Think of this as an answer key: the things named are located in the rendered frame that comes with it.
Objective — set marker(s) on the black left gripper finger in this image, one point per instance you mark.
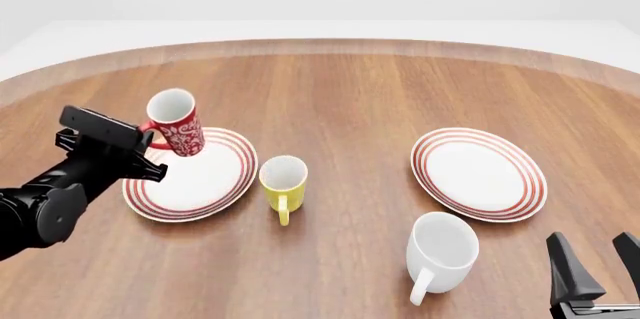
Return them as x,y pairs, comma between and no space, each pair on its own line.
145,139

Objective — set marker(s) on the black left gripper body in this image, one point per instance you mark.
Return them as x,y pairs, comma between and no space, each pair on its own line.
112,159

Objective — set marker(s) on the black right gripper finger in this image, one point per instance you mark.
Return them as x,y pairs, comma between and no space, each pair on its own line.
570,274
631,255

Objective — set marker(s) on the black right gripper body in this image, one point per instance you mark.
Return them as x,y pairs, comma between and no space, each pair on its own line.
595,309

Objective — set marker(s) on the red patterned mug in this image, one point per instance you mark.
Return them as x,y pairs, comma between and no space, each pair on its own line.
185,135

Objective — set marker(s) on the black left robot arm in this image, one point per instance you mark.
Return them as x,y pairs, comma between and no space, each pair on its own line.
50,199

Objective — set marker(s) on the white plate with red rings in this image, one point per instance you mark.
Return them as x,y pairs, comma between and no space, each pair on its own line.
200,184
475,174

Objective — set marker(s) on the white mug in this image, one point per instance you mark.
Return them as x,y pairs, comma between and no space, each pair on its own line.
440,259

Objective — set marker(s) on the yellow mug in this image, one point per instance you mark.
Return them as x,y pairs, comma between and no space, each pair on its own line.
287,191

